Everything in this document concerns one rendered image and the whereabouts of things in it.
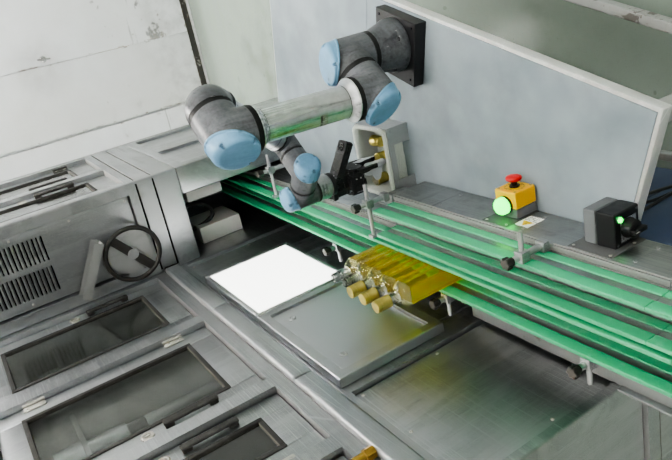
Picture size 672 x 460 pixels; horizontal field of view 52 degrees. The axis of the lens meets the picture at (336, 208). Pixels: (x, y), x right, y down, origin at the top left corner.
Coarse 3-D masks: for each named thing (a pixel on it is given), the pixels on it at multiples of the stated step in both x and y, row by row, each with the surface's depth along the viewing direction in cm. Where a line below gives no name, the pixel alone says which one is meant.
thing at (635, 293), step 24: (384, 216) 193; (408, 216) 189; (432, 216) 185; (456, 240) 168; (480, 240) 166; (504, 240) 162; (528, 264) 149; (552, 264) 147; (576, 264) 145; (600, 288) 134; (624, 288) 133; (648, 288) 131; (648, 312) 125
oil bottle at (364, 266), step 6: (384, 252) 195; (390, 252) 194; (396, 252) 193; (366, 258) 193; (372, 258) 192; (378, 258) 192; (384, 258) 191; (390, 258) 191; (360, 264) 191; (366, 264) 190; (372, 264) 189; (360, 270) 189; (366, 270) 188; (366, 276) 188
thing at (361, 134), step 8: (352, 128) 215; (360, 128) 211; (368, 128) 207; (376, 128) 204; (360, 136) 217; (368, 136) 218; (384, 136) 202; (360, 144) 217; (368, 144) 219; (384, 144) 203; (360, 152) 218; (368, 152) 219; (376, 152) 221; (384, 168) 221; (368, 176) 221; (392, 176) 206; (368, 184) 221; (384, 184) 219; (392, 184) 207; (376, 192) 216
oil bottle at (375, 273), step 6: (396, 258) 190; (402, 258) 189; (408, 258) 188; (414, 258) 188; (378, 264) 188; (384, 264) 188; (390, 264) 187; (396, 264) 186; (402, 264) 186; (372, 270) 186; (378, 270) 185; (384, 270) 184; (390, 270) 185; (372, 276) 184; (378, 276) 183; (378, 282) 184
